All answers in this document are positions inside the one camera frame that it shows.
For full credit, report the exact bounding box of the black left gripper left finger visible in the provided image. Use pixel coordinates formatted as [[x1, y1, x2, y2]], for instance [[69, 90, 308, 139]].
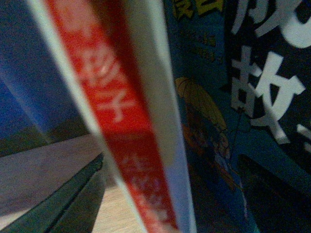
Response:
[[1, 154, 105, 233]]

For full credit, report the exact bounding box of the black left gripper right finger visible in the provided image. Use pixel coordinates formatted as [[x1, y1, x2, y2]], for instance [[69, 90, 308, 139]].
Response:
[[237, 154, 311, 233]]

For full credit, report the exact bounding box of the blue white red-spined book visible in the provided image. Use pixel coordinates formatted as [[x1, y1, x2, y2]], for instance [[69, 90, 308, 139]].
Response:
[[0, 0, 197, 233]]

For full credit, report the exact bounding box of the left wooden bookshelf cabinet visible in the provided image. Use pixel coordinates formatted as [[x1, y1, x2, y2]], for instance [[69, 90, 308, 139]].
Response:
[[0, 135, 142, 233]]

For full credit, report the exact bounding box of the teal cartoon cover book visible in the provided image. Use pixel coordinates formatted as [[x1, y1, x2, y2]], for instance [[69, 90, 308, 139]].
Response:
[[164, 0, 311, 233]]

